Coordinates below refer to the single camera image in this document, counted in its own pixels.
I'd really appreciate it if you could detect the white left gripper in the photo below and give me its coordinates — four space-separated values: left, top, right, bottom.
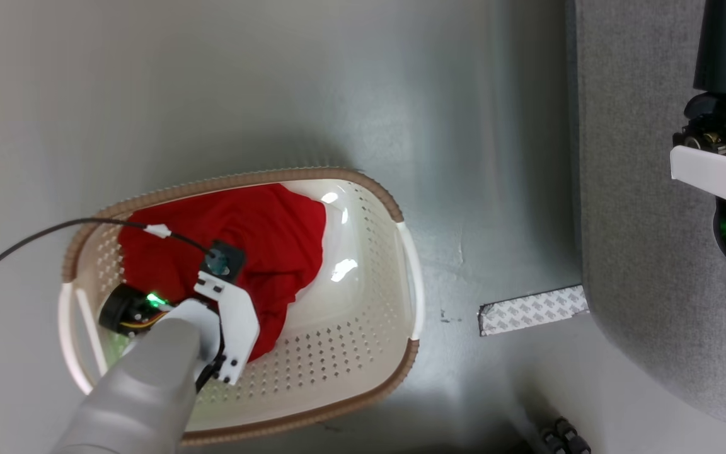
194 271 260 385

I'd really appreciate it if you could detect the red garment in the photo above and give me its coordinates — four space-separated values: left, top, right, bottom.
117 183 328 363

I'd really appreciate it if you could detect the grey patterned tape strip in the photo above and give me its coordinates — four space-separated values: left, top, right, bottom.
478 285 589 337

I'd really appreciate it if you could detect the grey fabric sofa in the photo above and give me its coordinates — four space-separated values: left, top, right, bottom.
566 0 726 433

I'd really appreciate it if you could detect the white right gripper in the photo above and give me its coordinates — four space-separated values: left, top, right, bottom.
670 0 726 197

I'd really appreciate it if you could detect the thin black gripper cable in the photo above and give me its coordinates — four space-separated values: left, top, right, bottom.
0 218 214 454

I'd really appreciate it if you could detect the cream perforated laundry basket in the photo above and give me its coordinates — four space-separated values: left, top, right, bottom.
57 166 425 447

